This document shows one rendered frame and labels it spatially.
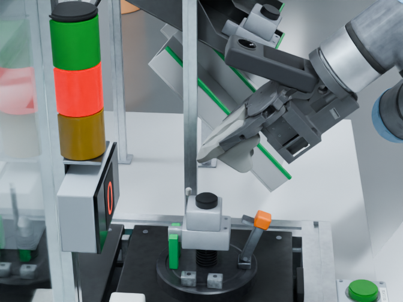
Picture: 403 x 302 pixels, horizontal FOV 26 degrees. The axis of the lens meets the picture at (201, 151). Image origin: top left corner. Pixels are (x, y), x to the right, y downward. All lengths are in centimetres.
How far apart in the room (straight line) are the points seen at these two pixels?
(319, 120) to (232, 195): 57
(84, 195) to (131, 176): 81
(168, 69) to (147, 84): 292
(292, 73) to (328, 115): 7
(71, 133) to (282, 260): 47
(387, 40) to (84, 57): 36
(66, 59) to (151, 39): 397
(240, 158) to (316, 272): 25
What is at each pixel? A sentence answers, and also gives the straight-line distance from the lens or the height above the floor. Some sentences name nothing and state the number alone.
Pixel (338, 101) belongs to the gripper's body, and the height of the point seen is 125.
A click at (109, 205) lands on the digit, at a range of 95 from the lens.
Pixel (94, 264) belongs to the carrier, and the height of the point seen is 97.
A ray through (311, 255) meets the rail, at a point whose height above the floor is 96.
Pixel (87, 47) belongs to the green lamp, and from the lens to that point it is 86.
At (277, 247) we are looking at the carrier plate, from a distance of 129.
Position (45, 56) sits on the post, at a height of 137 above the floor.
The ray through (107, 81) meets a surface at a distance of 301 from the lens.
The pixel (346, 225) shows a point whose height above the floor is 86.
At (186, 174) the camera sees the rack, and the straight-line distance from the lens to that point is 136.
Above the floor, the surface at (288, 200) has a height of 86.
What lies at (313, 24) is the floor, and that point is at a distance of 510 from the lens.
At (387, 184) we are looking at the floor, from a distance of 346.
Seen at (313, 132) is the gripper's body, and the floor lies 121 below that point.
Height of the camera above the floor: 169
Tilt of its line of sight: 28 degrees down
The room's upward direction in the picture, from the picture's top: straight up
